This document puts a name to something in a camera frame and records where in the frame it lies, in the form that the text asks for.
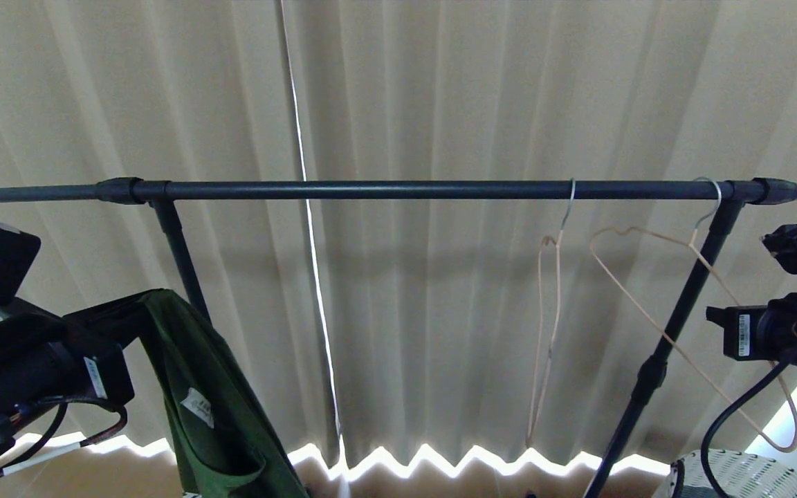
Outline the black clothes rack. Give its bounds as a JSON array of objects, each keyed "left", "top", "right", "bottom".
[{"left": 0, "top": 177, "right": 797, "bottom": 498}]

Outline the black cable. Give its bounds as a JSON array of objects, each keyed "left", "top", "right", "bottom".
[{"left": 700, "top": 356, "right": 797, "bottom": 498}]

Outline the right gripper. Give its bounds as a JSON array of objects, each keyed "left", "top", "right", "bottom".
[{"left": 706, "top": 294, "right": 797, "bottom": 364}]

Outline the beige curtain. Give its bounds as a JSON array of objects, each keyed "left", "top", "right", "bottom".
[{"left": 0, "top": 0, "right": 797, "bottom": 485}]

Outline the pink clothes hanger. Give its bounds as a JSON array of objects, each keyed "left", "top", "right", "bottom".
[
  {"left": 588, "top": 177, "right": 797, "bottom": 454},
  {"left": 526, "top": 178, "right": 577, "bottom": 448}
]

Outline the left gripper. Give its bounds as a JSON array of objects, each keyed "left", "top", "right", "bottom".
[{"left": 0, "top": 315, "right": 135, "bottom": 424}]

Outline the white laundry basket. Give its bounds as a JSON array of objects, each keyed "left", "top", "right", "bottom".
[{"left": 650, "top": 449, "right": 797, "bottom": 498}]

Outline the green long-sleeved shirt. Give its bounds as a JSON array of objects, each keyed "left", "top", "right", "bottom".
[{"left": 137, "top": 289, "right": 311, "bottom": 498}]

